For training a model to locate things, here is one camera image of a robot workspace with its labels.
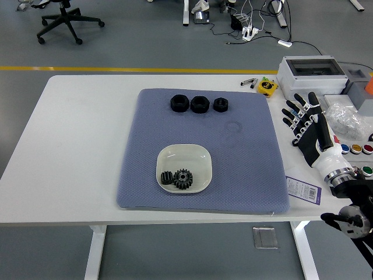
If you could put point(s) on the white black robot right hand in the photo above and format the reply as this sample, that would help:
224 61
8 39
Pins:
311 140

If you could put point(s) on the large black gear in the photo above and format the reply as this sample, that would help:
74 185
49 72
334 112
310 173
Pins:
178 183

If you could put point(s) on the small black gear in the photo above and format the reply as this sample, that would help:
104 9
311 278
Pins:
166 178

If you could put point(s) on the white flat box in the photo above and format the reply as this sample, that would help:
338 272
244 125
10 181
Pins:
339 98

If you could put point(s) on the grey plastic box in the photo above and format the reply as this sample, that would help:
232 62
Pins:
357 90

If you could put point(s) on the small black hex nut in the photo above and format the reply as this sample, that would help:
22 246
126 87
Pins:
217 107

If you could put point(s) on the large black hex nut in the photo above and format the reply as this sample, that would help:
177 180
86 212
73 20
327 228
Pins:
195 108
175 105

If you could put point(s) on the clear bag of white parts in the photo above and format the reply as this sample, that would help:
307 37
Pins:
348 119

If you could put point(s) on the yellow push button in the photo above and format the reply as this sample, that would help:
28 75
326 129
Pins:
356 148

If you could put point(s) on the purple white label card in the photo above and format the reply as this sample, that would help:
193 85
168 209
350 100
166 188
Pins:
304 191

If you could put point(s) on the red push button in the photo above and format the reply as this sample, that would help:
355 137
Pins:
367 149

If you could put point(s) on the green push button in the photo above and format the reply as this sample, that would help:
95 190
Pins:
367 170

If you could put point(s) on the yellow tape measure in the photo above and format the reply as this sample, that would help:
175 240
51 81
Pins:
266 87

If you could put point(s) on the green small clip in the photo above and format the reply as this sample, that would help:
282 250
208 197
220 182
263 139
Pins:
265 79

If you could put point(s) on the orange object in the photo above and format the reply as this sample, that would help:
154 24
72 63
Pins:
370 87

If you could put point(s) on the silver black small tool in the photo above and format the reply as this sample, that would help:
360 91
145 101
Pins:
247 82

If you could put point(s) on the white floor adapter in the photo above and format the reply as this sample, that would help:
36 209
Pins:
285 43

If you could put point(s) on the metal floor socket plate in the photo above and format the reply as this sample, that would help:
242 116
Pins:
265 237

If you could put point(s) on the white table leg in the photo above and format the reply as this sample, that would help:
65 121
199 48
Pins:
304 251
94 253

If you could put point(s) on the white power strip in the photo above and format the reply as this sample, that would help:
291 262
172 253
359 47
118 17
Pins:
250 33

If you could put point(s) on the white desk leg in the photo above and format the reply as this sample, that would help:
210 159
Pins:
186 13
281 17

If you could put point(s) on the white square dish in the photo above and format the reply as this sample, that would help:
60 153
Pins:
185 159

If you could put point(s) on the blue-grey textured mat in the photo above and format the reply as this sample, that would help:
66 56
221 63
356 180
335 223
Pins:
180 128

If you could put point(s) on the black power adapter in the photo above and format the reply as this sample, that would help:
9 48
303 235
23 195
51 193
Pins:
236 22

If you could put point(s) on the white shoe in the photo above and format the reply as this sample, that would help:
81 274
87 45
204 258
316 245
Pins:
199 6

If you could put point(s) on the black office chair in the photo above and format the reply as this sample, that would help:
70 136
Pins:
65 17

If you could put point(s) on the grey electrical enclosure box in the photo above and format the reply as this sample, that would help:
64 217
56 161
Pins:
309 76

